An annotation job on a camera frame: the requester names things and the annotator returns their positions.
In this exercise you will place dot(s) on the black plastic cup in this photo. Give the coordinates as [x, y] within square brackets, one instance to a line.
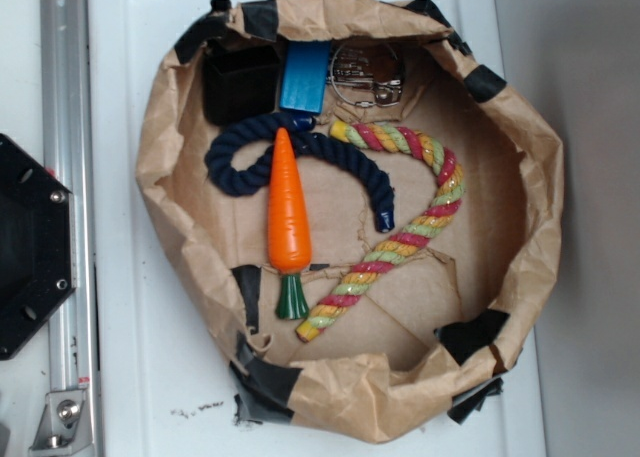
[239, 84]

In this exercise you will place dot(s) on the black octagonal mounting plate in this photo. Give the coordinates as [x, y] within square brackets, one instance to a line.
[36, 251]

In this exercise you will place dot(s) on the brown paper bag bin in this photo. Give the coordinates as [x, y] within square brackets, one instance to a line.
[448, 319]

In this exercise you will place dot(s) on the blue rectangular block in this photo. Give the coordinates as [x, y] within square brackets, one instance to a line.
[304, 78]

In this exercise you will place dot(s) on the orange plastic toy carrot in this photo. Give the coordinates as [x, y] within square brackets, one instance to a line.
[289, 240]

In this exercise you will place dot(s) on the metal corner bracket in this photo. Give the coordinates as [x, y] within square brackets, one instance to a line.
[64, 428]

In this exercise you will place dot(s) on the aluminium extrusion rail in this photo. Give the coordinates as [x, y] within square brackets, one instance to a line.
[73, 328]

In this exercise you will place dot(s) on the silver metal clip with ring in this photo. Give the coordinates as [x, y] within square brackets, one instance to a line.
[367, 76]

